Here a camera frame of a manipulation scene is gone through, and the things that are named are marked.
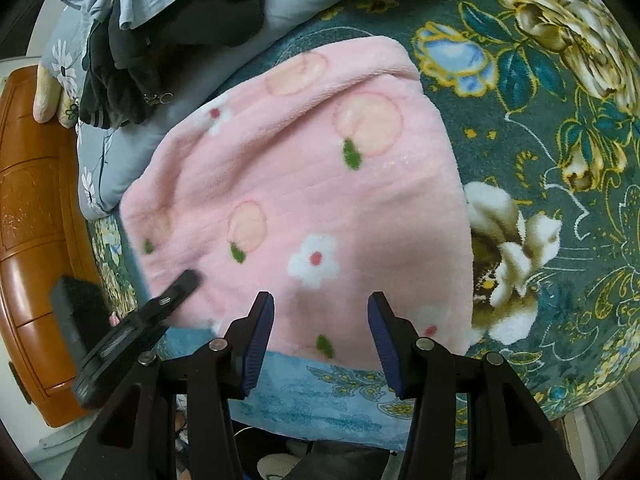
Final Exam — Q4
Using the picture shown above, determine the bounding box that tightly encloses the pink fleece flower garment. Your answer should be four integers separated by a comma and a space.
119, 36, 472, 370

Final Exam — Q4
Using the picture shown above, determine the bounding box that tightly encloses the black white striped garment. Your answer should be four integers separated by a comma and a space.
78, 0, 264, 129

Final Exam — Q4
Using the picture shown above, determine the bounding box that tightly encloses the cream floral pillow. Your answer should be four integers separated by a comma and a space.
32, 64, 78, 129

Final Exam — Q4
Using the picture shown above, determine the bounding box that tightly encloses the wooden headboard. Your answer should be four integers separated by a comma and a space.
1, 66, 100, 428

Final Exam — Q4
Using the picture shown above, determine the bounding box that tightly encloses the grey daisy print quilt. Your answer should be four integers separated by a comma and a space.
39, 0, 341, 220

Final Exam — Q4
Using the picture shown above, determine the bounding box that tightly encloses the teal floral plush blanket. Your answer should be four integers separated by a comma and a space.
89, 0, 640, 453

